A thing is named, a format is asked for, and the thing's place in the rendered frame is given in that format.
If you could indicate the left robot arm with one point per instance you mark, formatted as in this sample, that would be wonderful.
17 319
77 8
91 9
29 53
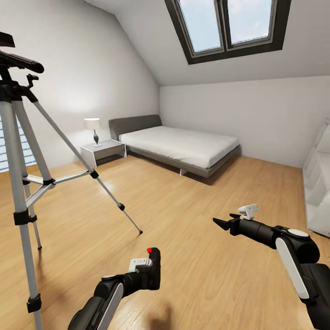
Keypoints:
100 309

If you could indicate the nightstand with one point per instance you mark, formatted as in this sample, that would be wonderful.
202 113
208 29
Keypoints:
109 147

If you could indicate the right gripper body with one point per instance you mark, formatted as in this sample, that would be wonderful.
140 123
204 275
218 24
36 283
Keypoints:
246 227

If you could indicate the table lamp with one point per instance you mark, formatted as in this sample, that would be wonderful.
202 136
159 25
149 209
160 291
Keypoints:
93 124

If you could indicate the digital camera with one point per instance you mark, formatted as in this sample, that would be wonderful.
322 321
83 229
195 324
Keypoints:
155 269

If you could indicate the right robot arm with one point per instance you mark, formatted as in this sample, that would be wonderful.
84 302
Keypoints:
299 254

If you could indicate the camera tripod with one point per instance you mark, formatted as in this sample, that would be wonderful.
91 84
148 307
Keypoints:
11 105

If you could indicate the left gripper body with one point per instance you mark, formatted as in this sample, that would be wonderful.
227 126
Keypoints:
140 281

